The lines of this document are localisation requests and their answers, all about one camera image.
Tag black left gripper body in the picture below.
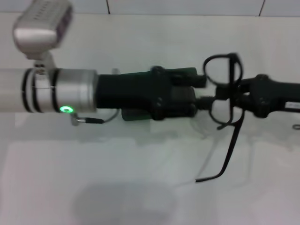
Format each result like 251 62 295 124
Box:
97 67 173 120

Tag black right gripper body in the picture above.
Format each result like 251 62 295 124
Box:
250 74 300 118

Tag black glasses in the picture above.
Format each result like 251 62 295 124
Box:
195 52 246 183

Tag green glasses case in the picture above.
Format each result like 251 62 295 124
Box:
120 67 198 122

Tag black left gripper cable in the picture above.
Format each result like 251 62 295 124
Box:
70 110 119 127

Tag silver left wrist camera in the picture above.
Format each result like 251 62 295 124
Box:
13 0 73 70

